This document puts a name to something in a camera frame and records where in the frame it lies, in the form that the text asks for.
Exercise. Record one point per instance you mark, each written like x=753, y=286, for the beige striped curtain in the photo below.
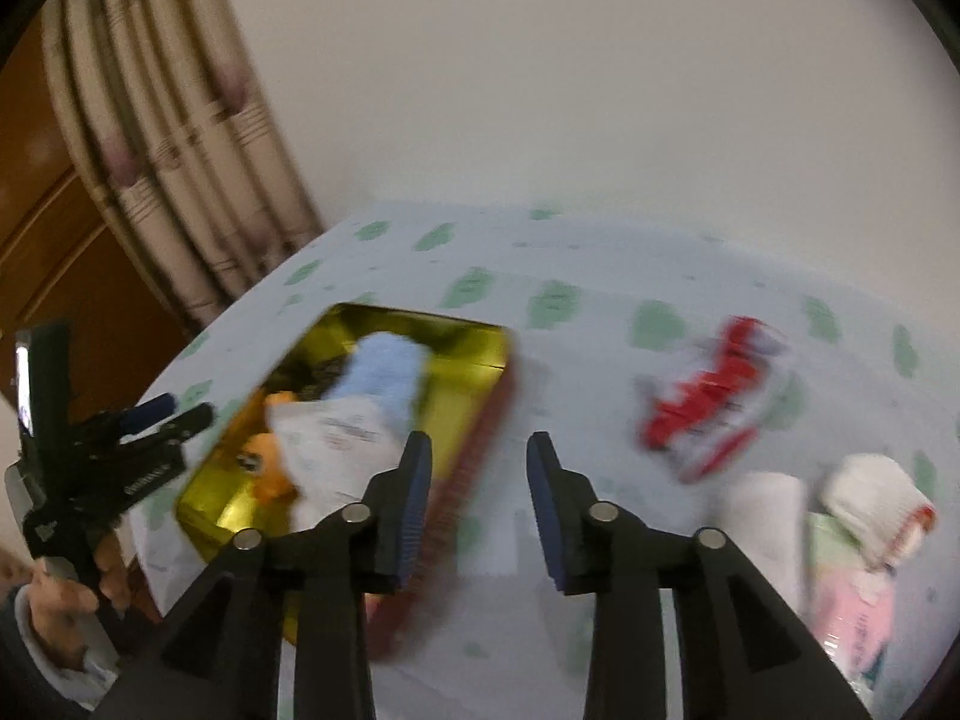
x=172, y=135

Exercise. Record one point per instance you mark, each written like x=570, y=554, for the light green soft item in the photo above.
x=829, y=540

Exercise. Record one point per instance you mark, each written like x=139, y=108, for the light blue sock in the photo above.
x=382, y=382

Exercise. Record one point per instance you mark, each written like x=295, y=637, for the brown wooden wardrobe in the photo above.
x=67, y=262

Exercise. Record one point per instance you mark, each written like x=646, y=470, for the orange big-eyed toy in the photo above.
x=266, y=469

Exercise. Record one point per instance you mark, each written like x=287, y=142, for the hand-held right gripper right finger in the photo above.
x=544, y=519

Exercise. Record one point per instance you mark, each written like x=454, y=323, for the person's left forearm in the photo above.
x=45, y=675

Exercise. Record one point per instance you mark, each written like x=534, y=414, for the white folded cloth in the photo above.
x=769, y=532

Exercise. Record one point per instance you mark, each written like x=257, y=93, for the green-printed bedsheet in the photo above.
x=592, y=277

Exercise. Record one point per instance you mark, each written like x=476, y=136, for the pink soft item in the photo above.
x=855, y=611

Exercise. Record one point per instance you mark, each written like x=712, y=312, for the gold metal tin box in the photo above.
x=465, y=390

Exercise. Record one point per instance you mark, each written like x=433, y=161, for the person's left hand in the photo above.
x=71, y=607

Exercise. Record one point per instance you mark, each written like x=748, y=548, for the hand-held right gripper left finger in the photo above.
x=416, y=510

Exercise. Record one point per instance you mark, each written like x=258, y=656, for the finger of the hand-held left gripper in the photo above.
x=150, y=412
x=169, y=441

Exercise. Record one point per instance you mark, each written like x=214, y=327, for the red and white sock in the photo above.
x=709, y=401

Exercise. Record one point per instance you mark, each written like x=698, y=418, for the white sock with red trim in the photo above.
x=877, y=502

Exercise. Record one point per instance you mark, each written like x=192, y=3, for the white pink printed packet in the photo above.
x=330, y=446

